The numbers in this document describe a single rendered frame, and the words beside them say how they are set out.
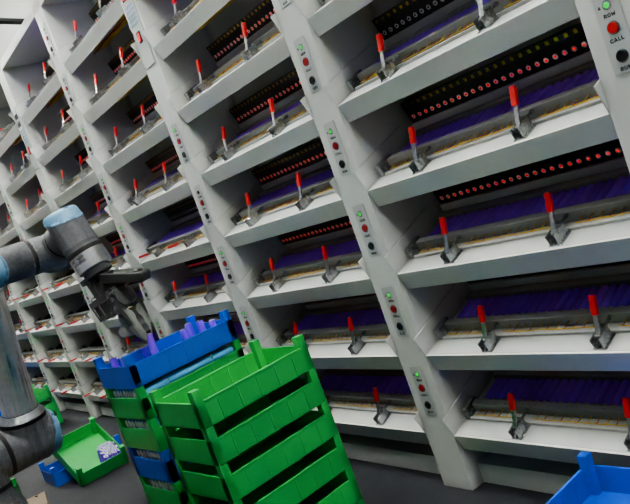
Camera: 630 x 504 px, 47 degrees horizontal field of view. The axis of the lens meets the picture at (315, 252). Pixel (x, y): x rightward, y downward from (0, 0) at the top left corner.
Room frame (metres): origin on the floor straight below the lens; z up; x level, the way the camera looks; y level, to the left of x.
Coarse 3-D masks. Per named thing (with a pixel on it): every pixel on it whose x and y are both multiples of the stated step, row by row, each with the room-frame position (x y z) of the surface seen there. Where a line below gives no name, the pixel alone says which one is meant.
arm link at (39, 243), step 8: (32, 240) 1.82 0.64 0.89; (40, 240) 1.82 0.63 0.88; (40, 248) 1.80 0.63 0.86; (48, 248) 1.80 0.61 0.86; (40, 256) 1.80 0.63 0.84; (48, 256) 1.81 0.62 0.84; (56, 256) 1.81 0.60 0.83; (64, 256) 1.81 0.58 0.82; (40, 264) 1.80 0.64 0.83; (48, 264) 1.82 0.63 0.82; (56, 264) 1.84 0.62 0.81; (64, 264) 1.86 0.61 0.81; (40, 272) 1.82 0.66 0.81; (48, 272) 1.88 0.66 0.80
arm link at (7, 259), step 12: (0, 252) 1.75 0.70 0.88; (12, 252) 1.76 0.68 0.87; (24, 252) 1.78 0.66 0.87; (0, 264) 1.73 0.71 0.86; (12, 264) 1.75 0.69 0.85; (24, 264) 1.77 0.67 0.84; (36, 264) 1.79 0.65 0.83; (0, 276) 1.73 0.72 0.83; (12, 276) 1.75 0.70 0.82; (24, 276) 1.78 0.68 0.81
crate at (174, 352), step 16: (192, 320) 1.99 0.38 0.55; (224, 320) 1.84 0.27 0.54; (176, 336) 1.97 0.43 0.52; (192, 336) 1.78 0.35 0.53; (208, 336) 1.80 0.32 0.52; (224, 336) 1.83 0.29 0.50; (160, 352) 1.72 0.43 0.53; (176, 352) 1.74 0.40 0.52; (192, 352) 1.77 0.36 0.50; (208, 352) 1.79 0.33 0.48; (96, 368) 1.82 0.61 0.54; (112, 368) 1.74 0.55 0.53; (128, 368) 1.67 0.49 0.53; (144, 368) 1.69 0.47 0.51; (160, 368) 1.71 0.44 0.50; (176, 368) 1.73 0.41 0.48; (112, 384) 1.77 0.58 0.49; (128, 384) 1.69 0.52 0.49; (144, 384) 1.68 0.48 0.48
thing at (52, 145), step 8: (64, 112) 3.34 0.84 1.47; (64, 120) 3.39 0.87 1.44; (72, 120) 3.03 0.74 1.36; (64, 128) 3.00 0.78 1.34; (72, 128) 2.90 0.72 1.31; (48, 136) 3.39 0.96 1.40; (56, 136) 3.25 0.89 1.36; (64, 136) 3.00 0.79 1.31; (72, 136) 2.95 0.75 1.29; (80, 136) 3.21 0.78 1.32; (40, 144) 3.37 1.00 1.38; (48, 144) 3.22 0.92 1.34; (56, 144) 3.11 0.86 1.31; (64, 144) 3.05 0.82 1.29; (32, 152) 3.34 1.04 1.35; (40, 152) 3.36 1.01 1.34; (48, 152) 3.22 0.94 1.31; (56, 152) 3.16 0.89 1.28; (40, 160) 3.34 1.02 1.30; (48, 160) 3.28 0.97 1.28
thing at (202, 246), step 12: (192, 216) 2.69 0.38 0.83; (168, 228) 2.86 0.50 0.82; (204, 228) 2.27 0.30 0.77; (156, 240) 2.82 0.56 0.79; (204, 240) 2.34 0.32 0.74; (132, 252) 2.76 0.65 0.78; (144, 252) 2.79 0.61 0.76; (168, 252) 2.58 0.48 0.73; (180, 252) 2.47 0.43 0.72; (192, 252) 2.41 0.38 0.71; (204, 252) 2.35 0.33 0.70; (144, 264) 2.75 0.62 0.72; (156, 264) 2.67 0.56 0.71; (168, 264) 2.60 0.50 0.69
